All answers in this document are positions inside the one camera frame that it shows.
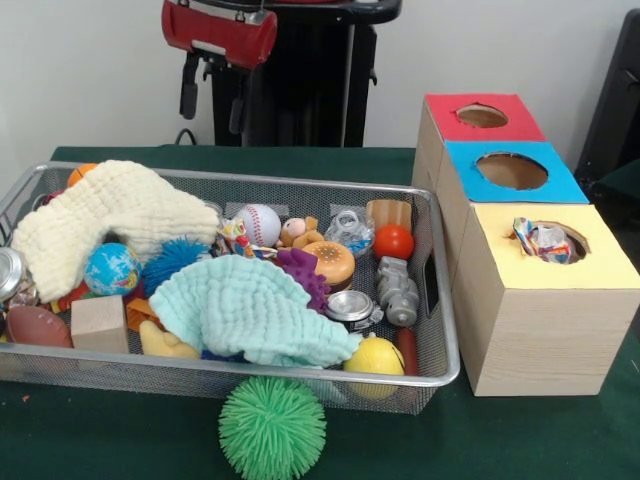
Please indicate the colourful polka dot cloth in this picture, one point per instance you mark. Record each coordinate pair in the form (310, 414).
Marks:
(235, 237)

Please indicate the blue puffer ball with eyes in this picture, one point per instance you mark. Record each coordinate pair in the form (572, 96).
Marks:
(170, 260)

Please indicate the green spiky puffer ball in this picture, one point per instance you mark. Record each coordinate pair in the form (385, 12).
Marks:
(272, 425)

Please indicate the wooden box with three holes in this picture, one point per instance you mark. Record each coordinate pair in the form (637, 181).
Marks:
(550, 340)

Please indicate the cream knitted cloth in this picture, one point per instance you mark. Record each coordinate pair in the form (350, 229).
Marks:
(115, 200)

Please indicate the white baseball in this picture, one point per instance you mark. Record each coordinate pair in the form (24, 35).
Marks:
(257, 226)

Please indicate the orange toy basketball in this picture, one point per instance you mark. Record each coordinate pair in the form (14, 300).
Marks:
(79, 175)

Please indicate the light teal cloth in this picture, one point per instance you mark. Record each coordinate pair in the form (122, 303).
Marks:
(240, 305)

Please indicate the purple spiky ball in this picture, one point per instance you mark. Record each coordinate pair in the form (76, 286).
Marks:
(305, 272)

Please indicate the colourful patterned cloth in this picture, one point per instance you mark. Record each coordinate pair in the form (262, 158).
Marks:
(542, 242)

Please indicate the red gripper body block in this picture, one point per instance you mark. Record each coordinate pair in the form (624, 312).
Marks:
(215, 32)

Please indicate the yellow ball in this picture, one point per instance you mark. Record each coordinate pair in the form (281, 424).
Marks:
(375, 357)

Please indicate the plain wooden cube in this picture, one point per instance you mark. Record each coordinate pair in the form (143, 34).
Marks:
(100, 322)

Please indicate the globe print ball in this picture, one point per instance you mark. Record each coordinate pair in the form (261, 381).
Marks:
(112, 270)

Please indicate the dark green table cloth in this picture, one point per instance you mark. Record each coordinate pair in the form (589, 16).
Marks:
(625, 182)
(450, 440)

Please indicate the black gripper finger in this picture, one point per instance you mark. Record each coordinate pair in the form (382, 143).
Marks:
(236, 112)
(189, 92)

